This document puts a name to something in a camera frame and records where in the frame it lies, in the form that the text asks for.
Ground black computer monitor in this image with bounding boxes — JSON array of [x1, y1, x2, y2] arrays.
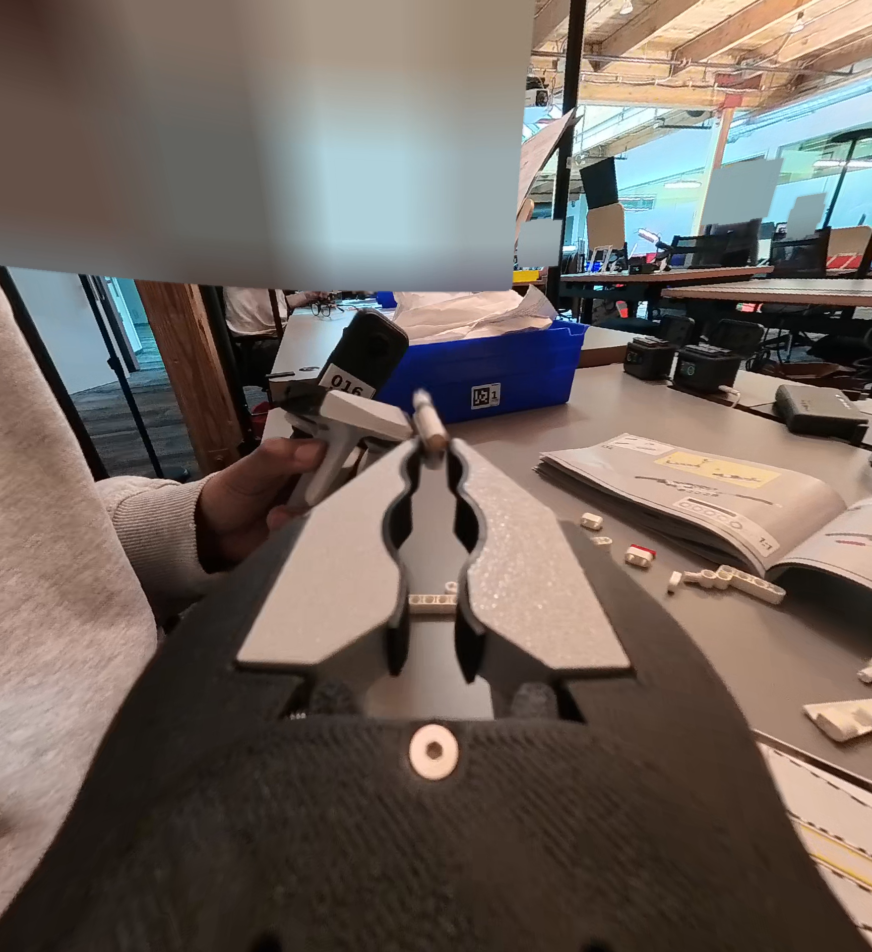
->
[[692, 219, 763, 269]]

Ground white angled lego beam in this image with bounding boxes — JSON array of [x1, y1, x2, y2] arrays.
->
[[682, 564, 788, 605]]

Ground white lego panel piece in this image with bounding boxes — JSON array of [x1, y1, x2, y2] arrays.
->
[[802, 698, 872, 744]]

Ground blue plastic bin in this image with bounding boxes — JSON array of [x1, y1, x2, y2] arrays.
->
[[375, 318, 590, 426]]

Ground person's left hand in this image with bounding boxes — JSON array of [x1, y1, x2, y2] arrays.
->
[[195, 436, 330, 571]]

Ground background wooden desk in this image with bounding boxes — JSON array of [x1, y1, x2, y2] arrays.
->
[[558, 264, 776, 326], [661, 277, 872, 314]]

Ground open lego instruction booklet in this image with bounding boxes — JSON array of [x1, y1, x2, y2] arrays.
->
[[533, 431, 872, 612]]

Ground printed sticker sheet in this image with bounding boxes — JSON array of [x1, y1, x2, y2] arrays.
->
[[754, 738, 872, 952]]

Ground person's grey sweatshirt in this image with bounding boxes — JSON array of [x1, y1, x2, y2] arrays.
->
[[0, 262, 168, 952]]

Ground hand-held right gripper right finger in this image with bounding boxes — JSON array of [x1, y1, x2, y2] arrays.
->
[[442, 437, 632, 684]]

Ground brown wooden board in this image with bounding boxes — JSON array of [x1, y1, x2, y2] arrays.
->
[[516, 110, 584, 224]]

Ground small grey lego piece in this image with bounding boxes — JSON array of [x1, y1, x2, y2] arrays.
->
[[412, 389, 449, 468]]

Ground wooden post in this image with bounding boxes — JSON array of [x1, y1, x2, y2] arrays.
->
[[134, 280, 249, 475]]

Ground black steel pillar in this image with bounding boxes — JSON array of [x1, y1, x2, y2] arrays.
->
[[545, 0, 590, 307]]

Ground black power adapter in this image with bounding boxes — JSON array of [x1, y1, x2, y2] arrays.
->
[[772, 382, 871, 446]]

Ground black tripod leg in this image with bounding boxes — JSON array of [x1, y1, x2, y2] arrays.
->
[[0, 264, 111, 481], [79, 274, 168, 479]]

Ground person's left forearm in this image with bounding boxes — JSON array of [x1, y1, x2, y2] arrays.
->
[[94, 473, 218, 599]]

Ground crumpled white paper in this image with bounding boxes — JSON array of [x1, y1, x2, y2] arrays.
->
[[391, 285, 558, 348]]

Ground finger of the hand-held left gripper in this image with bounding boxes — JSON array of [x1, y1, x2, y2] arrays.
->
[[320, 390, 417, 443]]

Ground black battery charger case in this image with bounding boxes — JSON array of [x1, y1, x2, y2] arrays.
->
[[623, 315, 696, 382], [673, 318, 766, 396]]

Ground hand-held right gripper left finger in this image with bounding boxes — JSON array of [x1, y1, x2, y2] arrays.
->
[[235, 437, 428, 679]]

